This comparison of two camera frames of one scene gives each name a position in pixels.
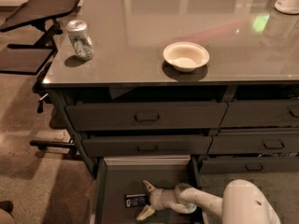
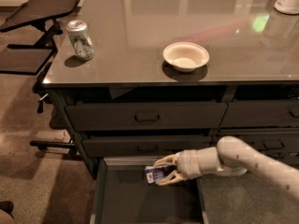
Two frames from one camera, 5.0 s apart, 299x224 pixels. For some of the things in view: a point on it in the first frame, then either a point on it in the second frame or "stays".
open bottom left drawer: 122,175 stays
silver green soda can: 80,39 stays
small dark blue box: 135,200 → 154,173
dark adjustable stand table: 42,13 stays
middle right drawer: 254,142 stays
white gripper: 156,199 → 188,164
